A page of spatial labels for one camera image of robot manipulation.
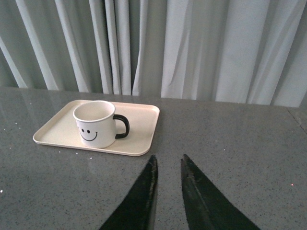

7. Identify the white smiley mug black handle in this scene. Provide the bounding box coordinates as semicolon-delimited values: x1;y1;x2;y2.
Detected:
73;101;130;149

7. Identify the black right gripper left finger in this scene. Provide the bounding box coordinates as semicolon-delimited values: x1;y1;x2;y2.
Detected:
100;155;158;230

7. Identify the white pleated curtain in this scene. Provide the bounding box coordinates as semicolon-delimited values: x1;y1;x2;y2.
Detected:
0;0;307;108

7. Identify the beige rectangular plastic tray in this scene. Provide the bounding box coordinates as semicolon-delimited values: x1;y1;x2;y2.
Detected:
33;100;160;156

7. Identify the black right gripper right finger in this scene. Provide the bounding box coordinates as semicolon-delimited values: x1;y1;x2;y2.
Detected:
181;154;259;230

